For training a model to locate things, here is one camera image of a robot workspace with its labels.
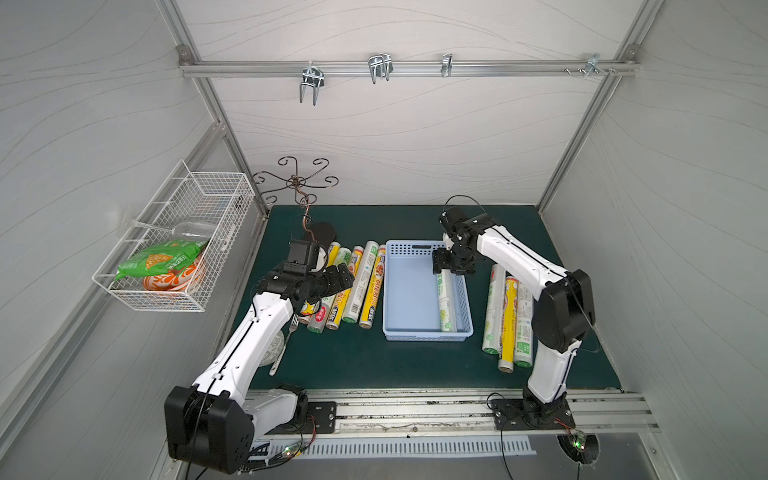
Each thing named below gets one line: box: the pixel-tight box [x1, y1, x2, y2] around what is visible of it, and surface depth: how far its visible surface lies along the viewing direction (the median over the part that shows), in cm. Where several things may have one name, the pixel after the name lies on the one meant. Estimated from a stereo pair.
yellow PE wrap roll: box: [326, 246, 364, 331], surface depth 92 cm
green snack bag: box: [115, 239, 209, 280], surface depth 56 cm
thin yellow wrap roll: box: [359, 244, 386, 329], surface depth 94 cm
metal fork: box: [269, 314, 299, 377], surface depth 84 cm
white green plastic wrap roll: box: [437, 269, 457, 332], surface depth 92 cm
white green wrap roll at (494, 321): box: [482, 264, 506, 355], surface depth 88 cm
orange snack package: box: [143, 264, 198, 291], surface depth 60 cm
